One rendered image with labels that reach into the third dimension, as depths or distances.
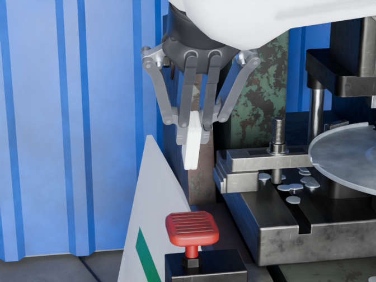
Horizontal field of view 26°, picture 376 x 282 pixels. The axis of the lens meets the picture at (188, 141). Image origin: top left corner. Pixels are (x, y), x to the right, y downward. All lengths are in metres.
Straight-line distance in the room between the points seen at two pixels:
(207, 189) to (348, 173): 0.41
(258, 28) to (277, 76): 0.76
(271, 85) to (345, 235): 0.34
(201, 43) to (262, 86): 0.58
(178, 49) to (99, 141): 1.55
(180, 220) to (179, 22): 0.29
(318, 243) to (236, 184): 0.16
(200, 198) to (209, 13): 0.84
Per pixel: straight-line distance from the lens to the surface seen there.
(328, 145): 1.20
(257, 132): 1.40
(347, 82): 1.15
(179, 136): 0.94
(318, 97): 1.28
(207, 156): 1.44
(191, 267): 1.01
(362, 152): 1.18
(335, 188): 1.20
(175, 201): 1.51
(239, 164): 1.21
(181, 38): 0.81
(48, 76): 2.32
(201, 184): 1.45
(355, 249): 1.17
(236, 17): 0.63
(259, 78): 1.38
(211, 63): 0.85
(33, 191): 2.43
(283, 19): 0.62
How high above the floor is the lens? 1.20
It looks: 20 degrees down
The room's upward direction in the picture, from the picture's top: straight up
